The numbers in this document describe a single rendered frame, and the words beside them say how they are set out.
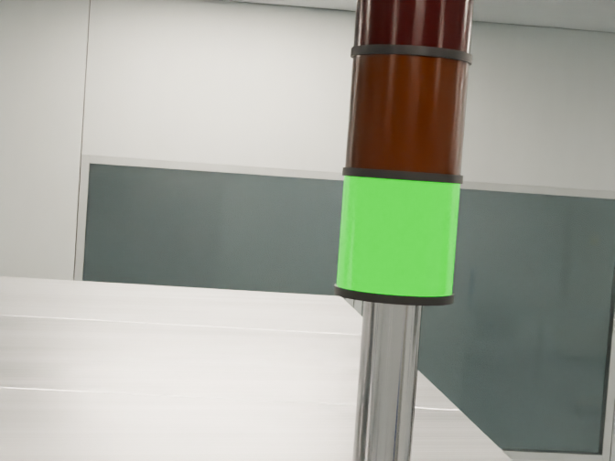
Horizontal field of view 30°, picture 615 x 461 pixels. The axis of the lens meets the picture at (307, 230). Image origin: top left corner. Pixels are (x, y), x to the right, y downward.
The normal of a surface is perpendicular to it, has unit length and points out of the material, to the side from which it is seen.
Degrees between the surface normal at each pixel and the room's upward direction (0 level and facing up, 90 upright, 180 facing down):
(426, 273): 90
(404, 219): 90
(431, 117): 90
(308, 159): 90
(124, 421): 0
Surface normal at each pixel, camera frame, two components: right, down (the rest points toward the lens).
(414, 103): 0.01, 0.05
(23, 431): 0.07, -1.00
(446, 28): 0.47, 0.08
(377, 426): -0.29, 0.03
